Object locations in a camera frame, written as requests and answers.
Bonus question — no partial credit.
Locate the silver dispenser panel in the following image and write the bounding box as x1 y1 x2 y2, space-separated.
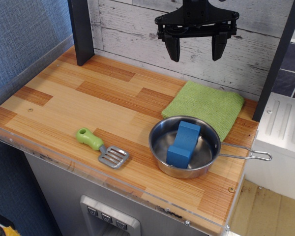
80 195 141 236

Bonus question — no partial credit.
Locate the green cloth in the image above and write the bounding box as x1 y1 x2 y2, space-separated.
161 81 244 141

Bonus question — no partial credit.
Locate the dark right post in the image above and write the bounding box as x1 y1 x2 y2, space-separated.
252 0 295 122

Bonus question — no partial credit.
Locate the steel pan with wire handle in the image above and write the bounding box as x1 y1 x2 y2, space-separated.
148 116 273 179

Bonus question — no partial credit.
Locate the white toy sink counter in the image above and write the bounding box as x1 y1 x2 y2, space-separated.
245 93 295 199

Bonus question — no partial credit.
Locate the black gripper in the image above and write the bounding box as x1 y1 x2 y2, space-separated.
155 0 239 62

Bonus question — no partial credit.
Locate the dark left post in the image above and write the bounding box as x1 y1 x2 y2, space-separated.
67 0 94 66

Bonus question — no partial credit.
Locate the green handled toy spatula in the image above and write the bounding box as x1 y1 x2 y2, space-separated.
76 128 129 169

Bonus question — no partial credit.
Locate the clear acrylic edge guard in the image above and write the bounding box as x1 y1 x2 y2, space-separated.
0 120 245 236

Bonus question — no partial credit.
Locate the blue wooden block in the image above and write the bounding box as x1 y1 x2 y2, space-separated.
166 121 201 169

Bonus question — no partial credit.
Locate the dark post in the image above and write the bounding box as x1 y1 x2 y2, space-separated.
252 0 295 122
67 0 94 66

